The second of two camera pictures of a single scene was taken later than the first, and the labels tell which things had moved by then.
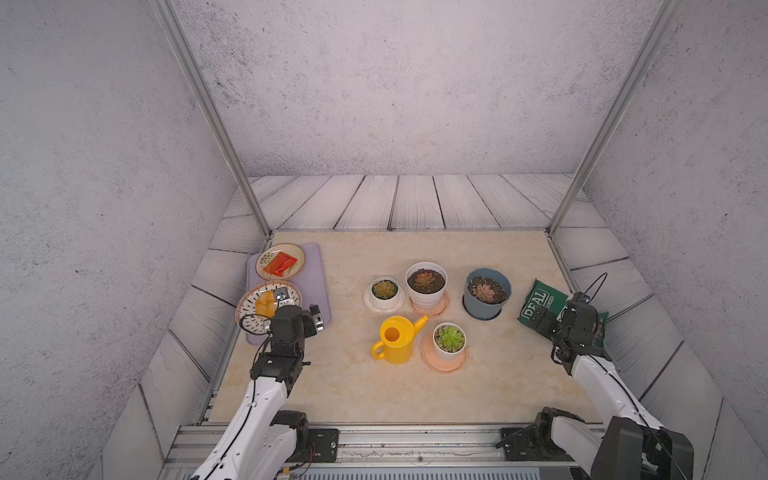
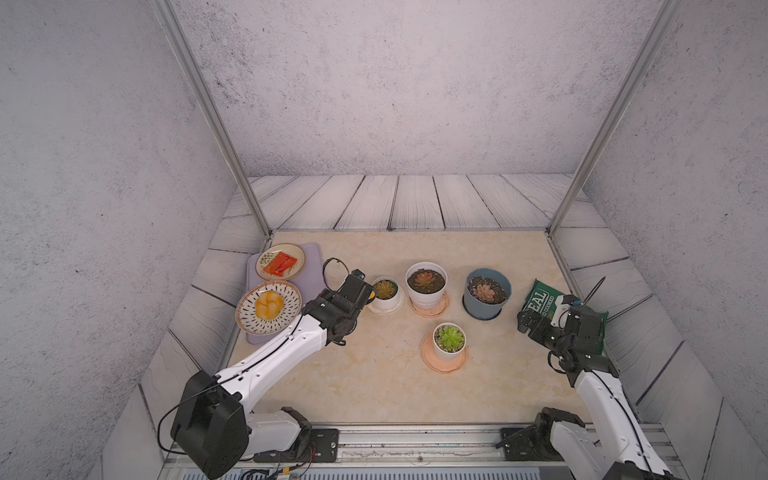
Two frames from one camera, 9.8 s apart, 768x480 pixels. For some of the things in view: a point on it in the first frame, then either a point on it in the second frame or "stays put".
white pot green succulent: x=449 y=340 stays put
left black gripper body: x=307 y=328 -> x=326 y=299
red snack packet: x=279 y=263 stays put
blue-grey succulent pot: x=487 y=290 stays put
